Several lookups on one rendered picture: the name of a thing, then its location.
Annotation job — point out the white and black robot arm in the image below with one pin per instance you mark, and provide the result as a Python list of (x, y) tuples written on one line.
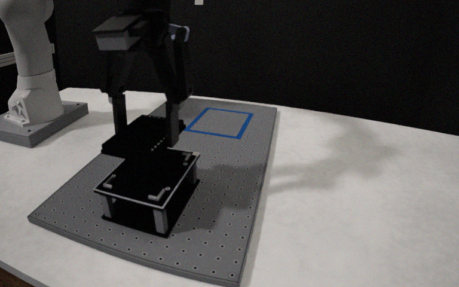
[(36, 99)]

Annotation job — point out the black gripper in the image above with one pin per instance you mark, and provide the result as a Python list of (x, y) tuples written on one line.
[(113, 79)]

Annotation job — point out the blue tape outline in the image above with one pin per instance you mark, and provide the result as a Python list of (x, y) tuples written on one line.
[(215, 134)]

